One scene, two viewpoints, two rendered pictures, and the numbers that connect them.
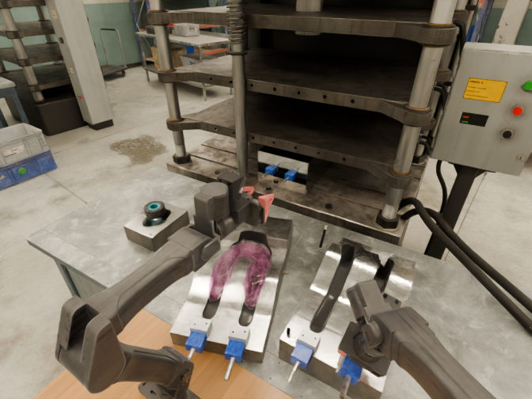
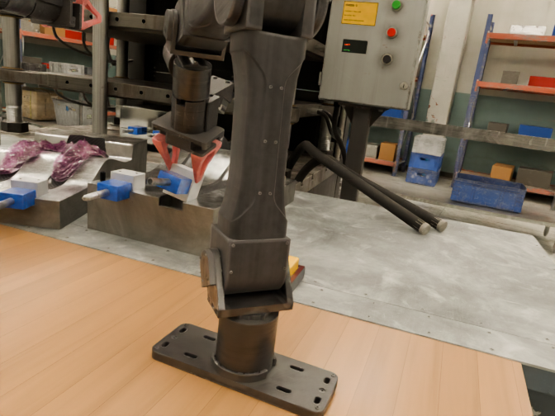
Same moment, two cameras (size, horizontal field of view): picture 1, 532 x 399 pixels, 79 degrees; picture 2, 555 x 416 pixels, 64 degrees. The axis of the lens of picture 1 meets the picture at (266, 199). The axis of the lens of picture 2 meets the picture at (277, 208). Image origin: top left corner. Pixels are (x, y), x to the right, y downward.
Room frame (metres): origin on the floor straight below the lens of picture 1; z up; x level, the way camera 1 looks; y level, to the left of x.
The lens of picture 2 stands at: (-0.36, -0.20, 1.10)
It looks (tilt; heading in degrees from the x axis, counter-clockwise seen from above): 15 degrees down; 347
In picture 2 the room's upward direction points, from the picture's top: 7 degrees clockwise
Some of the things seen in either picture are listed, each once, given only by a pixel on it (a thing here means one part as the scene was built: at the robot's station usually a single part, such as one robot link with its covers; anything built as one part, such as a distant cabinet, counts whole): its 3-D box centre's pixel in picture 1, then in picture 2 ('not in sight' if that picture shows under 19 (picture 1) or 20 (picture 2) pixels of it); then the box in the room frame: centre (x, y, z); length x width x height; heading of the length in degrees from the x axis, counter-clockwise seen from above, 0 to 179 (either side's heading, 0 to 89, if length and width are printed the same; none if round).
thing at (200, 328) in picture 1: (194, 345); not in sight; (0.49, 0.19, 0.86); 0.13 x 0.05 x 0.05; 167
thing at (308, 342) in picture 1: (300, 359); (111, 191); (0.43, -0.08, 0.89); 0.13 x 0.05 x 0.05; 150
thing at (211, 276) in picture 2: not in sight; (246, 279); (0.06, -0.28, 0.90); 0.09 x 0.06 x 0.06; 103
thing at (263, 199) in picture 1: (259, 202); (78, 13); (0.66, 0.02, 1.19); 0.09 x 0.07 x 0.07; 147
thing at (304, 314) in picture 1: (356, 296); (211, 183); (0.64, -0.27, 0.87); 0.50 x 0.26 x 0.14; 150
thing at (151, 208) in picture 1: (154, 210); not in sight; (1.05, 0.45, 0.89); 0.08 x 0.08 x 0.04
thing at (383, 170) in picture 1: (304, 131); (187, 107); (1.69, -0.21, 0.96); 1.29 x 0.83 x 0.18; 60
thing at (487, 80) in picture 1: (445, 226); (348, 197); (1.14, -0.81, 0.74); 0.31 x 0.22 x 1.47; 60
